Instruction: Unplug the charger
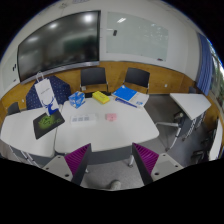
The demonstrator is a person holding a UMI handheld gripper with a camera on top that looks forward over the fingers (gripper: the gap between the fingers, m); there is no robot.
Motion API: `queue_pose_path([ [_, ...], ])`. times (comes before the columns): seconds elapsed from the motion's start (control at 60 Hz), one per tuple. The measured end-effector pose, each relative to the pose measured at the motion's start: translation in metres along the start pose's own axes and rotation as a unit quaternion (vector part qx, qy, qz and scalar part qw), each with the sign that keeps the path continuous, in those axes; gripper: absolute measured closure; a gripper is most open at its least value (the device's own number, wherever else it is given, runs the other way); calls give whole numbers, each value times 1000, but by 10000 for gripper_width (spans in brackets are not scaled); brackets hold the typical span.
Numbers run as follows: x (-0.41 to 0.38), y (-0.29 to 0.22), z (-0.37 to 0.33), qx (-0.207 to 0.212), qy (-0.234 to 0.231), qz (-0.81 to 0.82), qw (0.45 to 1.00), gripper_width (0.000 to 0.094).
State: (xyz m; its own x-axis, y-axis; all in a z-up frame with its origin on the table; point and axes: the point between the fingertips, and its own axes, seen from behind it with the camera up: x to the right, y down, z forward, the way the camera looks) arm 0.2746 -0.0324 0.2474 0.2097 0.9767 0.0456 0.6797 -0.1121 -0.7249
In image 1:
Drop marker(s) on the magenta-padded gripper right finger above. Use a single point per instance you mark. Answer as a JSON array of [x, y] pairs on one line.
[[146, 160]]

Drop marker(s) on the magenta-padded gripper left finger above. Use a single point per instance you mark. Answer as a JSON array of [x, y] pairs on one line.
[[78, 160]]

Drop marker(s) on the person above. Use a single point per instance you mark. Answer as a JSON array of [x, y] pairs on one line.
[[115, 185]]

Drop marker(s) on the blue tissue box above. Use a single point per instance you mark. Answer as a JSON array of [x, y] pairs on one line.
[[76, 100]]

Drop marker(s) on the dark blue book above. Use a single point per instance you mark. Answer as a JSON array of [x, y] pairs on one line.
[[125, 102]]

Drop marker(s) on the yellow box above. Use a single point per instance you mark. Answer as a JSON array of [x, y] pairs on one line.
[[101, 97]]

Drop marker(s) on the blue and white booklet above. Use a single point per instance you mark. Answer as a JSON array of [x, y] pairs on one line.
[[125, 92]]

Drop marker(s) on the white side table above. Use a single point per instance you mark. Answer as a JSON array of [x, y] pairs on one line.
[[190, 103]]

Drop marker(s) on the white paper bag blue deer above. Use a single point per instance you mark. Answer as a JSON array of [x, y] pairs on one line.
[[45, 93]]

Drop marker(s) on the dark grey chair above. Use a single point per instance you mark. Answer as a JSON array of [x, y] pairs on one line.
[[13, 108]]

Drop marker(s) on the black chair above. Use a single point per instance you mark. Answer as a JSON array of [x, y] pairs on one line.
[[93, 76], [137, 76]]

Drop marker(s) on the glass whiteboard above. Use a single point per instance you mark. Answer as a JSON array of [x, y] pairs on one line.
[[136, 35]]

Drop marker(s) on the black whiteboard eraser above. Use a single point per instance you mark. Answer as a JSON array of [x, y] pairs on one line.
[[115, 32]]

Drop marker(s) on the large black wall screen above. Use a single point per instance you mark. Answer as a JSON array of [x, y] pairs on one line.
[[60, 43]]

